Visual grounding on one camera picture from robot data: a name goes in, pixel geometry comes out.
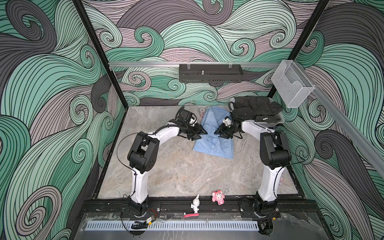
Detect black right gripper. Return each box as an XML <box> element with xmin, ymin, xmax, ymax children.
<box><xmin>213</xmin><ymin>122</ymin><xmax>240</xmax><ymax>139</ymax></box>

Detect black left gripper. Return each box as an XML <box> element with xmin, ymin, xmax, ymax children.
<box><xmin>184</xmin><ymin>123</ymin><xmax>207</xmax><ymax>142</ymax></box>

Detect light blue long sleeve shirt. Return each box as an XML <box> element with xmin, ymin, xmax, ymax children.
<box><xmin>193</xmin><ymin>107</ymin><xmax>234</xmax><ymax>159</ymax></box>

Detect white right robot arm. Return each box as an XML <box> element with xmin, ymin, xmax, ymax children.
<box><xmin>215</xmin><ymin>97</ymin><xmax>293</xmax><ymax>217</ymax></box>

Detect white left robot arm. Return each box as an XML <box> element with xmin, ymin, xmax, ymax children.
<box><xmin>123</xmin><ymin>107</ymin><xmax>208</xmax><ymax>216</ymax></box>

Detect small pink patterned cup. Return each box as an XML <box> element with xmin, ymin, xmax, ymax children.
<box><xmin>200</xmin><ymin>108</ymin><xmax>206</xmax><ymax>119</ymax></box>

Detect white plastic laundry basket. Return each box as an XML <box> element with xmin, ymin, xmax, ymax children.
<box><xmin>229</xmin><ymin>96</ymin><xmax>286</xmax><ymax>127</ymax></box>

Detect dark grey folded shirt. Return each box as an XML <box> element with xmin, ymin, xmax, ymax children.
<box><xmin>232</xmin><ymin>95</ymin><xmax>284</xmax><ymax>121</ymax></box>

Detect pink pig toy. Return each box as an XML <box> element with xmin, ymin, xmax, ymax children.
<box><xmin>212</xmin><ymin>190</ymin><xmax>225</xmax><ymax>206</ymax></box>

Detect white figurine toy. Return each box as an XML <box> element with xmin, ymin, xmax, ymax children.
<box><xmin>191</xmin><ymin>195</ymin><xmax>200</xmax><ymax>214</ymax></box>

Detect pink flat stick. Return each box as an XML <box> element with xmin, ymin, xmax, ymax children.
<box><xmin>183</xmin><ymin>213</ymin><xmax>200</xmax><ymax>219</ymax></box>

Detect black perforated wall tray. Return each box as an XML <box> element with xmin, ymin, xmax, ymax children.
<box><xmin>179</xmin><ymin>65</ymin><xmax>244</xmax><ymax>85</ymax></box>

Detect clear plastic wall bin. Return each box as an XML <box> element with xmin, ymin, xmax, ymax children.
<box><xmin>271</xmin><ymin>60</ymin><xmax>315</xmax><ymax>109</ymax></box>

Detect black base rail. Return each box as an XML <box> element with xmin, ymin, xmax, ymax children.
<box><xmin>80</xmin><ymin>196</ymin><xmax>319</xmax><ymax>220</ymax></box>

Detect white slotted cable duct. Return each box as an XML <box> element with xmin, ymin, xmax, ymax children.
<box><xmin>85</xmin><ymin>220</ymin><xmax>259</xmax><ymax>232</ymax></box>

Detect aluminium back rail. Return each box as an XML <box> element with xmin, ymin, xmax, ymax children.
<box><xmin>108</xmin><ymin>61</ymin><xmax>280</xmax><ymax>69</ymax></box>

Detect aluminium rail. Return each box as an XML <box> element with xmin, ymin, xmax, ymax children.
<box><xmin>108</xmin><ymin>61</ymin><xmax>280</xmax><ymax>69</ymax></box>
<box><xmin>297</xmin><ymin>64</ymin><xmax>384</xmax><ymax>176</ymax></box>

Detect black right corner post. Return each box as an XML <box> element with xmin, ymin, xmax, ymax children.
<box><xmin>266</xmin><ymin>0</ymin><xmax>331</xmax><ymax>100</ymax></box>

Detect aluminium right rail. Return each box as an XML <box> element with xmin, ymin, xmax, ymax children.
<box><xmin>297</xmin><ymin>64</ymin><xmax>384</xmax><ymax>176</ymax></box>

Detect black corner frame post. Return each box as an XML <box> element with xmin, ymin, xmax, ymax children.
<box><xmin>72</xmin><ymin>0</ymin><xmax>129</xmax><ymax>110</ymax></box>

